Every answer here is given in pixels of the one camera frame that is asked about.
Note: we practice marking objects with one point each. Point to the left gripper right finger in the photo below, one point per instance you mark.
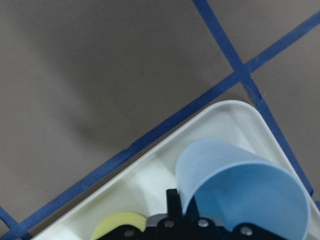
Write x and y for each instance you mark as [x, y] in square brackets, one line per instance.
[249, 231]

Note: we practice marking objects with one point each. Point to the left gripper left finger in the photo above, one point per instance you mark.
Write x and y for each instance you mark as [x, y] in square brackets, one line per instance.
[174, 206]

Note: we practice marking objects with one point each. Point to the light blue ikea cup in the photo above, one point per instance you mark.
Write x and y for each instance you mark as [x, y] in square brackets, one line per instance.
[237, 186]

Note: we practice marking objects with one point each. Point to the yellow ikea cup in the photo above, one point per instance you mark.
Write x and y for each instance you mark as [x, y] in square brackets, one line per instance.
[116, 220]

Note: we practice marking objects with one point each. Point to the cream cup tray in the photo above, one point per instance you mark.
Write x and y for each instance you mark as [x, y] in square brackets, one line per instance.
[141, 187]

